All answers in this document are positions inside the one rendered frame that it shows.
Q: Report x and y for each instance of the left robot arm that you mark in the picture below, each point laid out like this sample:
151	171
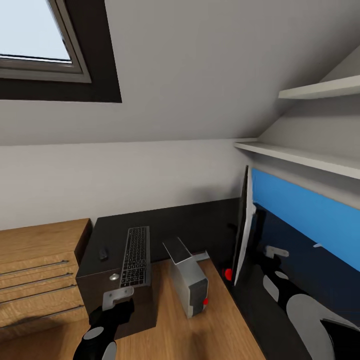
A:
98	343

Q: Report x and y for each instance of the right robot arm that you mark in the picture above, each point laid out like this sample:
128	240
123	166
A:
326	335

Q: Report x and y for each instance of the notebook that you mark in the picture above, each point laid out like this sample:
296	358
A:
177	250

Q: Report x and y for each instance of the keyboard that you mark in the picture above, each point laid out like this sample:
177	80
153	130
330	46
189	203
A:
136	269

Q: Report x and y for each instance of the mouse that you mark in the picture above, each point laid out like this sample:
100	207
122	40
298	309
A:
102	254

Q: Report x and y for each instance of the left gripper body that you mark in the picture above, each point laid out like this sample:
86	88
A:
120	313

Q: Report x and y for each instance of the monitor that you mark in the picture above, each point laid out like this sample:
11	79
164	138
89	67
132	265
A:
246	212

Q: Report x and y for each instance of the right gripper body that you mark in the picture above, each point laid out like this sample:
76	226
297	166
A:
261	259

